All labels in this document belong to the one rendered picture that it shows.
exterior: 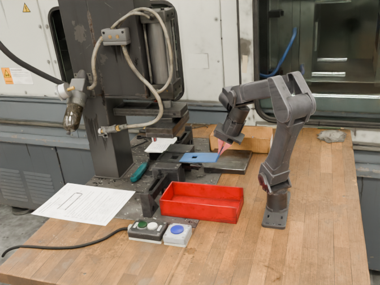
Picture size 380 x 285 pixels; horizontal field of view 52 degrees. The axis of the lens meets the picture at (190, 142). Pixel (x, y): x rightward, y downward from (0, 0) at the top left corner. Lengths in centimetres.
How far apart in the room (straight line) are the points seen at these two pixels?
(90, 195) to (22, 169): 154
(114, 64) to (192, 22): 70
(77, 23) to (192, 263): 85
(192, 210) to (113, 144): 43
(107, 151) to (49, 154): 126
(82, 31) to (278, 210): 86
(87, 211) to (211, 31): 103
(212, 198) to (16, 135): 179
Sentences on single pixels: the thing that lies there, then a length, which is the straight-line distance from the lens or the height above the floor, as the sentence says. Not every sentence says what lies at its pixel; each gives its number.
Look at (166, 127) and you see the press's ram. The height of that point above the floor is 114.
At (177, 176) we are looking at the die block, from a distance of 138.
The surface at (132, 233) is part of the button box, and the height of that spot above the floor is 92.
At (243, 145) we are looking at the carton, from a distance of 162.
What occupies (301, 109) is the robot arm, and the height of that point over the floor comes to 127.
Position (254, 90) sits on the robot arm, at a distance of 117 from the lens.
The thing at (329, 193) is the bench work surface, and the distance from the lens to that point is 139.
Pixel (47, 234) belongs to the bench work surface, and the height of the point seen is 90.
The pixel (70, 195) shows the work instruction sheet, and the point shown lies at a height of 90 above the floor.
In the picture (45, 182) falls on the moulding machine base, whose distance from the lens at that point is 289.
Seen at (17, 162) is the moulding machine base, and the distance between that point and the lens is 297.
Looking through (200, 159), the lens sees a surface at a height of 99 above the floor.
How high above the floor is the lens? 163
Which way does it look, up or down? 25 degrees down
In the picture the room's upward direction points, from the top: 6 degrees counter-clockwise
